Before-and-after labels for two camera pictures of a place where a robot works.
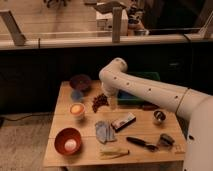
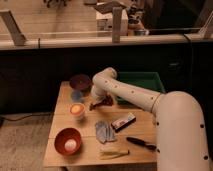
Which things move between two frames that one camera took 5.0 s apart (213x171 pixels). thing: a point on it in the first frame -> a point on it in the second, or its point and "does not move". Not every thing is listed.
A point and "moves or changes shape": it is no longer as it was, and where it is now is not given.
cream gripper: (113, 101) -> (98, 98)
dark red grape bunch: (99, 101) moves or changes shape
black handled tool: (142, 143) does not move
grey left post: (18, 37) does not move
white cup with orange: (77, 111) does not move
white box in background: (104, 23) does not move
